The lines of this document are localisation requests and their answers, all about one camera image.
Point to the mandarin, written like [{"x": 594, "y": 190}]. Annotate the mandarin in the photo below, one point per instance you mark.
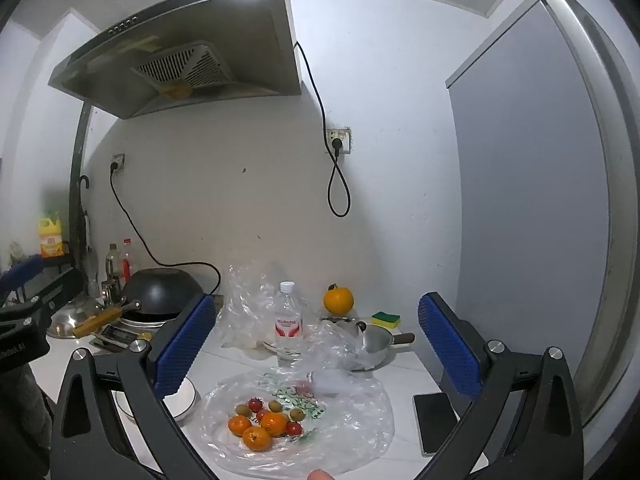
[
  {"x": 256, "y": 439},
  {"x": 273, "y": 423},
  {"x": 239, "y": 425}
]

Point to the clear water bottle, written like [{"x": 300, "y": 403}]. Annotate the clear water bottle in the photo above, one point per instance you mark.
[{"x": 288, "y": 330}]

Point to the black smartphone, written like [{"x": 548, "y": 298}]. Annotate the black smartphone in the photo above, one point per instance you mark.
[{"x": 434, "y": 422}]

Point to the yellow green sponge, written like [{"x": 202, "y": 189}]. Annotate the yellow green sponge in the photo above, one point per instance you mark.
[{"x": 385, "y": 319}]

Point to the large orange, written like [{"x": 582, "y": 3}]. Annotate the large orange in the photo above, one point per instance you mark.
[{"x": 338, "y": 301}]

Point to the person's right hand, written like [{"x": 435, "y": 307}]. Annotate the person's right hand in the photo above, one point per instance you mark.
[{"x": 320, "y": 475}]

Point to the cooking oil bottle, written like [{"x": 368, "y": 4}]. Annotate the cooking oil bottle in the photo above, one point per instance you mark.
[{"x": 112, "y": 265}]

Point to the grey refrigerator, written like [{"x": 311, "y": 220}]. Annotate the grey refrigerator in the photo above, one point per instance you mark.
[{"x": 530, "y": 185}]

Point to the white plate with dark rim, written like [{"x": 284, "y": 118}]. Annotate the white plate with dark rim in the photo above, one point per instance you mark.
[{"x": 182, "y": 402}]

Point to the crumpled clear plastic bag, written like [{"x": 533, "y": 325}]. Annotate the crumpled clear plastic bag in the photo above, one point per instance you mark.
[
  {"x": 335, "y": 355},
  {"x": 245, "y": 305}
]

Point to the person's left forearm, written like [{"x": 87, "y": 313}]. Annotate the person's left forearm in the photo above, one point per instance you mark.
[{"x": 22, "y": 425}]

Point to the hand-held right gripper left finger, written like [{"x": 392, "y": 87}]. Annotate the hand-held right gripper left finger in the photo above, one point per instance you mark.
[{"x": 187, "y": 340}]

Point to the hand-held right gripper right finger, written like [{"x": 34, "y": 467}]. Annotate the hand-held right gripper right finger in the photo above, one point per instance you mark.
[{"x": 450, "y": 345}]

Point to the steel range hood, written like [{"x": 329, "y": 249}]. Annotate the steel range hood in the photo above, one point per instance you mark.
[{"x": 190, "y": 55}]

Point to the longan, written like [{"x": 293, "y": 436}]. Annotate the longan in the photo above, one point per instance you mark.
[
  {"x": 243, "y": 409},
  {"x": 274, "y": 405},
  {"x": 297, "y": 414}
]

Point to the printed plastic bag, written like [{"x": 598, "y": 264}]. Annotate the printed plastic bag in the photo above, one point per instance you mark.
[{"x": 345, "y": 420}]

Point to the red tomato with green stem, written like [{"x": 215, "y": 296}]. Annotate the red tomato with green stem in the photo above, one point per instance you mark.
[{"x": 256, "y": 404}]

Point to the yellow detergent bottle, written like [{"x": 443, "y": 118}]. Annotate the yellow detergent bottle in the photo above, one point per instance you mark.
[{"x": 51, "y": 237}]

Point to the induction cooker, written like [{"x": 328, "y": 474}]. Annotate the induction cooker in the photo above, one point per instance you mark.
[{"x": 120, "y": 332}]

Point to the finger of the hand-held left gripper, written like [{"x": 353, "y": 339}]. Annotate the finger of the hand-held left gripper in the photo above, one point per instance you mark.
[
  {"x": 62, "y": 287},
  {"x": 22, "y": 270}
]

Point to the white wall socket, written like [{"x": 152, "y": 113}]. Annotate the white wall socket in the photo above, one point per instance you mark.
[
  {"x": 120, "y": 161},
  {"x": 345, "y": 135}
]

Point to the black vertical pipe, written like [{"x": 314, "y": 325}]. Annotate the black vertical pipe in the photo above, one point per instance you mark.
[{"x": 77, "y": 185}]

